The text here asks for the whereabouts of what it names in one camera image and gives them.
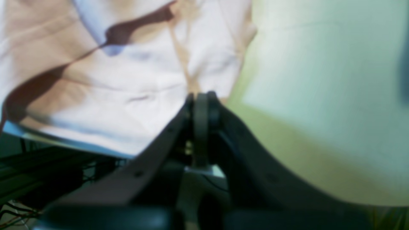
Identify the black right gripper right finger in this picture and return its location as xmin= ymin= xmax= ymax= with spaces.
xmin=206 ymin=91 xmax=370 ymax=221

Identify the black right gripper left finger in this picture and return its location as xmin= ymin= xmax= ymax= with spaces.
xmin=48 ymin=94 xmax=194 ymax=211

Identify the pink T-shirt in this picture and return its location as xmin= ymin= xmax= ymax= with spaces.
xmin=1 ymin=0 xmax=257 ymax=156

